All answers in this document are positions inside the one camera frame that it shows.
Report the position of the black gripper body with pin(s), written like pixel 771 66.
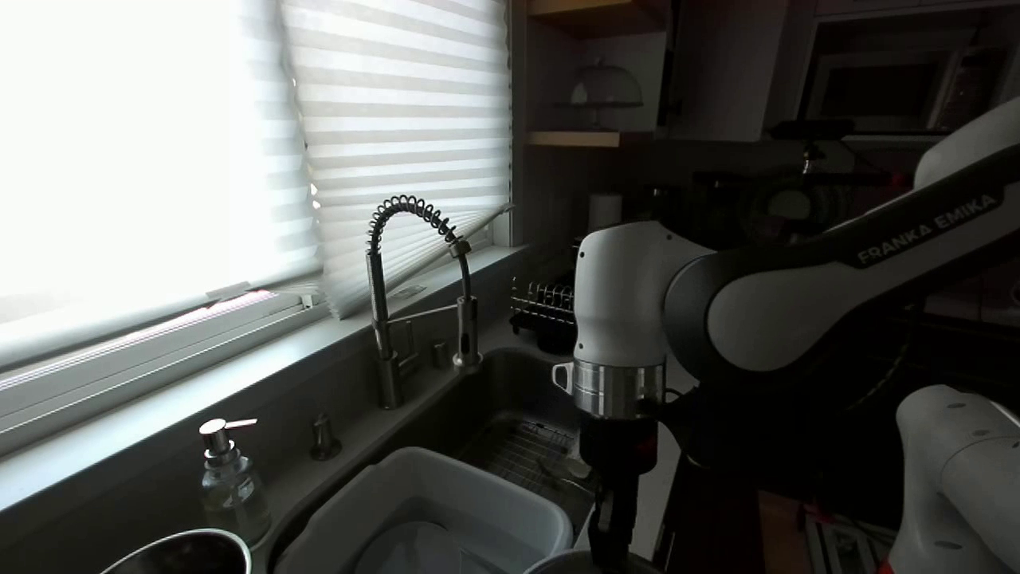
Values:
pixel 616 450

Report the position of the silver metal bowl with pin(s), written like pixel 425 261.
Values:
pixel 200 551

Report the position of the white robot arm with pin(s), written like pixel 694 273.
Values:
pixel 775 357

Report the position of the black dish rack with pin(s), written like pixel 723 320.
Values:
pixel 542 317

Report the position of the white plastic wash tub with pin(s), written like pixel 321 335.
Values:
pixel 421 512

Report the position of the glass soap dispenser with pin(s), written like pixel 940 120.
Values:
pixel 231 480

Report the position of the white window blind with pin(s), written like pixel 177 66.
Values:
pixel 399 96

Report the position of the wire sink grid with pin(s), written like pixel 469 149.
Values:
pixel 527 450

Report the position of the wooden wall shelf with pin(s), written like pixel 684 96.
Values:
pixel 603 66

